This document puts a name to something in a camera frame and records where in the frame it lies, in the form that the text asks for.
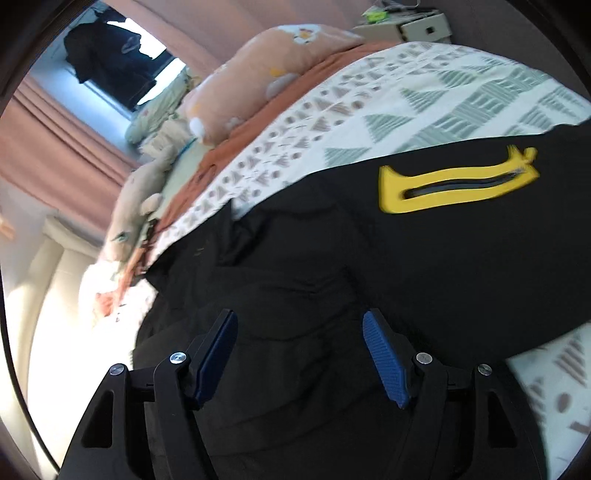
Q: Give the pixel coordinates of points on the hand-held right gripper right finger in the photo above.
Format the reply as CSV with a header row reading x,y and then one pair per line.
x,y
385,360

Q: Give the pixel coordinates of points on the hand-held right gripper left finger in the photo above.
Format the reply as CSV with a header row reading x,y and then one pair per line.
x,y
216,355

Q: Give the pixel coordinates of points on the black garment with yellow pocket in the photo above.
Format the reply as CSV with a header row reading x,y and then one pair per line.
x,y
323,258

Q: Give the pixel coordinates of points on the dark hanging clothes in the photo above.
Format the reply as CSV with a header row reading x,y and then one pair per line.
x,y
111,60

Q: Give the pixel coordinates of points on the cream upholstered furniture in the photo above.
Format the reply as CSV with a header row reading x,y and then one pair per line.
x,y
55,286

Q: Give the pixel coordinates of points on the beige plush toy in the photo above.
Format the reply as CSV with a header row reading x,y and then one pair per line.
x,y
134,198

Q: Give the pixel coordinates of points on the light green bed sheet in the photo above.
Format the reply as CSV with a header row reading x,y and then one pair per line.
x,y
178,177

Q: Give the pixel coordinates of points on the cream folded quilt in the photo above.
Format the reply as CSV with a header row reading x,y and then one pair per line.
x,y
166,136

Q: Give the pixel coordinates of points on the light green bedding bundle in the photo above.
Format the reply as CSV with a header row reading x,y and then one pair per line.
x,y
157,110

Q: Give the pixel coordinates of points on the orange bed sheet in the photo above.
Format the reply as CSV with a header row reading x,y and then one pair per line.
x,y
277,110

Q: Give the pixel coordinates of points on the pink curtain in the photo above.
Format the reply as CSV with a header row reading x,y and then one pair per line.
x,y
221,27
60,152

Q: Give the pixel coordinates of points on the white triangle patterned blanket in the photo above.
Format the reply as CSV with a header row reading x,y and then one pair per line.
x,y
415,92

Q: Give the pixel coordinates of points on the peach flower print pillow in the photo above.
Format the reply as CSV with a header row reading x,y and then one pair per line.
x,y
258,64

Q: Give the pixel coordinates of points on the white nightstand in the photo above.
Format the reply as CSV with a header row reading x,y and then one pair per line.
x,y
415,27

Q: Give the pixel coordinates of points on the green item on nightstand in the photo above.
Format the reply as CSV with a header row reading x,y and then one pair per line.
x,y
374,16

